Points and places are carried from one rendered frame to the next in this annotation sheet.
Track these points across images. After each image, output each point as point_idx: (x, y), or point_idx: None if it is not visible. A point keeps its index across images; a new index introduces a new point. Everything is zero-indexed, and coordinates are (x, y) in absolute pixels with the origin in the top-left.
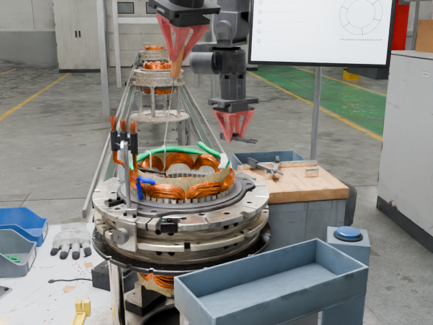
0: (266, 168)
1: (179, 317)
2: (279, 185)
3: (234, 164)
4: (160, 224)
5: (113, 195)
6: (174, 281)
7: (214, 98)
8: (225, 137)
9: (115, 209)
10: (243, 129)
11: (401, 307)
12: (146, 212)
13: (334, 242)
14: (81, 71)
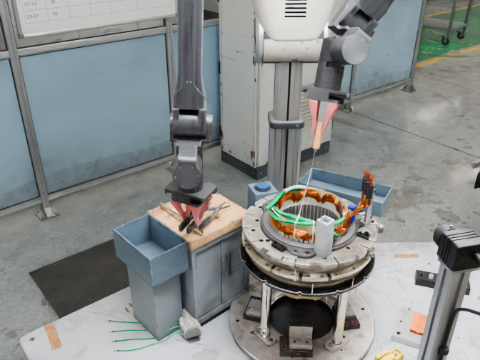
0: (217, 211)
1: (284, 333)
2: (227, 210)
3: (163, 260)
4: (362, 210)
5: (352, 244)
6: (383, 205)
7: (197, 196)
8: (198, 223)
9: (368, 231)
10: (190, 208)
11: None
12: (361, 216)
13: (276, 189)
14: None
